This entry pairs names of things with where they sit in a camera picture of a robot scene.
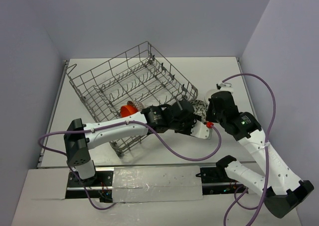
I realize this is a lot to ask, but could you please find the leaf patterned bowl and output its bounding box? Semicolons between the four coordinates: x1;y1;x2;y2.
190;100;208;123

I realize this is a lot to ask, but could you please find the orange bowl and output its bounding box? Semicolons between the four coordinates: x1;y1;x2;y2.
120;105;139;118

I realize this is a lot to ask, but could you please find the white bowl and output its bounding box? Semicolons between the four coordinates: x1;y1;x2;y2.
204;89;219;101

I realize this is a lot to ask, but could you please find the brown patterned bowl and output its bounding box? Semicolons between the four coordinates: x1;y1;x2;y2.
127;101;145;112

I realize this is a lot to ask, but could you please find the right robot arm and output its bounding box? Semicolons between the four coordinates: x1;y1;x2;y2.
206;91;314;219

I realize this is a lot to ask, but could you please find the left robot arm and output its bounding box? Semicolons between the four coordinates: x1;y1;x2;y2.
63;100;201;186

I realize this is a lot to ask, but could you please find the clear tape sheet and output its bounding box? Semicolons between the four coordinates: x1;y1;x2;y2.
112;166;203;203

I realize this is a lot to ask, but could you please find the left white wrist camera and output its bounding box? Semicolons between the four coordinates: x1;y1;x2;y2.
191;121;212;140

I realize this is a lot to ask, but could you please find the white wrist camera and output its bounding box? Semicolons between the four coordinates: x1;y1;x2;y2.
216;81;234;94
191;121;212;140

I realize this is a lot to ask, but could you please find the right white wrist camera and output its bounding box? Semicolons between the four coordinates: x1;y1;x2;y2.
216;81;234;94

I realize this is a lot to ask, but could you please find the grey wire dish rack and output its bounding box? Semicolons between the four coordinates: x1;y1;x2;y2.
66;41;199;158

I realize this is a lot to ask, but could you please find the black mounting rail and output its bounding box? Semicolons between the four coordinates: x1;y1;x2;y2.
65;166;244;203

